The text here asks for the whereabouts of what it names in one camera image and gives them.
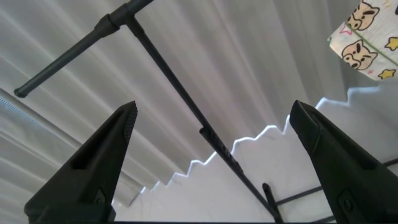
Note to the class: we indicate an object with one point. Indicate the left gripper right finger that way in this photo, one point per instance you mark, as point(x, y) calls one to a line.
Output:
point(351, 174)

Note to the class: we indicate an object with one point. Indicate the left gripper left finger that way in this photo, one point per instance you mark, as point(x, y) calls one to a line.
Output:
point(93, 168)

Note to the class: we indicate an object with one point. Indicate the cream printed garment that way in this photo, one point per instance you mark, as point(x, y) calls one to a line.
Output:
point(367, 40)

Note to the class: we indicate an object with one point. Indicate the black clothes rack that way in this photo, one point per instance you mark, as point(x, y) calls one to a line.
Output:
point(62, 60)

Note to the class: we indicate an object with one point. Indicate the white curtain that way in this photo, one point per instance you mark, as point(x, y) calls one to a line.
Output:
point(233, 62)

